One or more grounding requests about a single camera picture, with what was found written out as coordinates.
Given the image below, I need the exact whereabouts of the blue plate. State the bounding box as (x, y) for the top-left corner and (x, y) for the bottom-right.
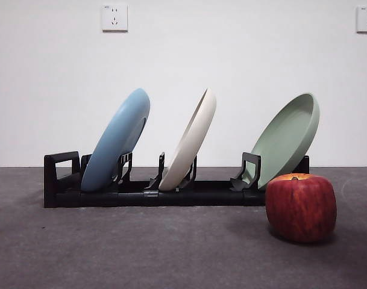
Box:
(80, 87), (151, 193)

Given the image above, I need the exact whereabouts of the red apple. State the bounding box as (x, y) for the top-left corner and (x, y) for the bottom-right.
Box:
(265, 173), (337, 243)

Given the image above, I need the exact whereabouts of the white plate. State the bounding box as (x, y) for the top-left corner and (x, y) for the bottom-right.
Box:
(158, 87), (218, 191)

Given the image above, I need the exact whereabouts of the black plate rack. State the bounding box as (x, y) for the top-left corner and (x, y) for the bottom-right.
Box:
(43, 151), (310, 209)

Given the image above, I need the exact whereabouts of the green plate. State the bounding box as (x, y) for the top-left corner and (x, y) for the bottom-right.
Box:
(249, 92), (321, 191)

